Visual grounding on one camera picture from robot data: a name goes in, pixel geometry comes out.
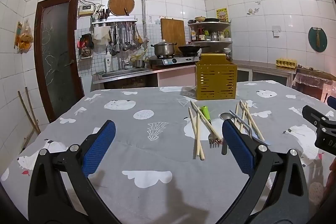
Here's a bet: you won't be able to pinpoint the black wok pan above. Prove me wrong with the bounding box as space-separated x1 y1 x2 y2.
178 44 209 57

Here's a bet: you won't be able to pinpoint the steel gas stove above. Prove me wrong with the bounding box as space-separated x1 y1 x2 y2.
149 56 201 67

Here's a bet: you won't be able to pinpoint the steel cooking pot with lid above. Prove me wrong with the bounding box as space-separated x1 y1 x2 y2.
151 40 177 59

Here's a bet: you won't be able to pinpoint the green frog-handle fork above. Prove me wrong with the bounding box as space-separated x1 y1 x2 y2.
200 106 222 148

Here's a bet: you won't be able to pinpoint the steel kitchen sink counter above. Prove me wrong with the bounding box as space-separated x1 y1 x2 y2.
92 68 158 89

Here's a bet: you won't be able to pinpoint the wall utensil rack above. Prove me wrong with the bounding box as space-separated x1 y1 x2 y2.
91 8 145 55

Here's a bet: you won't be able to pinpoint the wooden chopstick group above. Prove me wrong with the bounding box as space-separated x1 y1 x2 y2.
234 102 240 127
240 100 265 141
240 101 247 133

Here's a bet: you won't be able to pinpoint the round wooden cutting board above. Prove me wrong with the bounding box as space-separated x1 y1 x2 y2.
108 0 135 16

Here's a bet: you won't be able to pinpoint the steel corner shelf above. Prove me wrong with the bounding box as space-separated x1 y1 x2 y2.
187 16 233 53

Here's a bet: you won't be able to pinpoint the wooden sticks leaning on wall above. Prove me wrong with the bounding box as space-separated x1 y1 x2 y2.
18 87 41 152

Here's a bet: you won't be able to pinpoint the grey patterned tablecloth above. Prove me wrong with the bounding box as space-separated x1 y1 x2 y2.
1 80 335 223

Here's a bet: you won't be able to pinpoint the metal spoon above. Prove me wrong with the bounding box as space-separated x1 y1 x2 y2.
220 112 232 155

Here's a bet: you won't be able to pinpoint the person's right hand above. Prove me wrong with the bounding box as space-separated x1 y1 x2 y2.
324 159 336 197

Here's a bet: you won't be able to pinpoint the yellow wall poster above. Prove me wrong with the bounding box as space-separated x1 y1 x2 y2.
216 7 229 23

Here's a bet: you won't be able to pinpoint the white wall socket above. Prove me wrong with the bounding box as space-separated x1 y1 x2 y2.
272 26 281 38

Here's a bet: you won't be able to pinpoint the yellow egg tray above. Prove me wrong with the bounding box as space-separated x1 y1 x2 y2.
276 58 297 69

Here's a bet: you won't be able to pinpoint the wooden chopstick diagonal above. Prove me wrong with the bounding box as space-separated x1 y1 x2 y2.
190 101 222 140

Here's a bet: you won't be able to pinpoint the dark wooden glass door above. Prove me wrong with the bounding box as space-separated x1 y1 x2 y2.
34 0 84 123

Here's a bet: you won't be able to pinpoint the green round wall decoration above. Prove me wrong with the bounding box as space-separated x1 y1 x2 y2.
308 27 327 53

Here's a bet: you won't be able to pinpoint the rectangular wooden cutting board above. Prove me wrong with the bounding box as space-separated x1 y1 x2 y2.
161 18 186 52

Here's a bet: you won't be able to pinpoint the hanging plastic bag snacks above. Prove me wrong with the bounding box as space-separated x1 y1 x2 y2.
14 19 34 53

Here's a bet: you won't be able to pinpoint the yellow perforated utensil holder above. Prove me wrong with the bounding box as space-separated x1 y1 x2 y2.
195 53 237 101

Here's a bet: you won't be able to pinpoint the white soap bottle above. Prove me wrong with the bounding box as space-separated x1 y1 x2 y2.
105 50 112 73

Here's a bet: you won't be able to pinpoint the wooden chopstick pair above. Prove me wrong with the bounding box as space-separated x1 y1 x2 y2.
196 113 205 160
188 107 200 156

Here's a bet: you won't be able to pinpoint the white electrical box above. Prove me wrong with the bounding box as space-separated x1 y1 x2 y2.
78 5 95 17

